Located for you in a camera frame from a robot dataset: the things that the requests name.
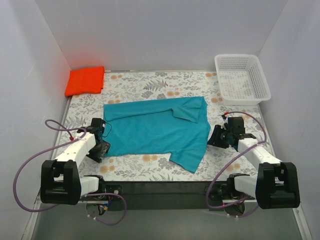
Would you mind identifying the teal t shirt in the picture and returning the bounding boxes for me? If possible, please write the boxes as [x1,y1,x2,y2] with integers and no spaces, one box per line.
[103,96,211,173]

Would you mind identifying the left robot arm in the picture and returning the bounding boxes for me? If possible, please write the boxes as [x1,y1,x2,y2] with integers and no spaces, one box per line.
[40,133,111,205]

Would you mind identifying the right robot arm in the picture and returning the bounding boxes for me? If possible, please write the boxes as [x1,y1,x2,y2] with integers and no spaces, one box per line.
[207,125,300,209]

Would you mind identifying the floral patterned table mat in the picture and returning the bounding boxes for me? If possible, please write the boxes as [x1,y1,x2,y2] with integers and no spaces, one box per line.
[63,71,266,181]

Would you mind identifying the white plastic basket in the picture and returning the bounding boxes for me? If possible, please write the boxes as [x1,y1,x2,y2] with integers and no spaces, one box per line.
[214,54,272,106]

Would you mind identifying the folded orange t shirt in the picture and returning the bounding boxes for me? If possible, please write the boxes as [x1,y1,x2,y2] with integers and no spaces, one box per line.
[64,66,105,97]

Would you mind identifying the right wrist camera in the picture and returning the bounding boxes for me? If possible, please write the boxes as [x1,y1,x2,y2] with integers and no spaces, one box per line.
[226,116,246,135]

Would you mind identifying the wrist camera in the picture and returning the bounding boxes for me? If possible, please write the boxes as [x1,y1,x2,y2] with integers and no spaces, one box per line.
[226,116,246,135]
[90,118,106,134]

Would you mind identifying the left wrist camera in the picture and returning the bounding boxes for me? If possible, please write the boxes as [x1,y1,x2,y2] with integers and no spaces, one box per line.
[90,118,106,134]

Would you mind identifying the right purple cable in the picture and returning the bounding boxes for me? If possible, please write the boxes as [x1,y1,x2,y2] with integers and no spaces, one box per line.
[205,110,268,219]

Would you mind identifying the purple cable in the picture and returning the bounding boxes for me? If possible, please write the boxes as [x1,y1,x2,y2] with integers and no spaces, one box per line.
[205,110,268,219]
[13,119,128,226]

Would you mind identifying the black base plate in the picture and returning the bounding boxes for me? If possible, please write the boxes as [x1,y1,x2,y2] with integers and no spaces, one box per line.
[82,181,256,212]

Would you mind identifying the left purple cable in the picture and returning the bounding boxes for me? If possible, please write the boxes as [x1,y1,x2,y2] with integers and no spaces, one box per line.
[13,119,128,226]

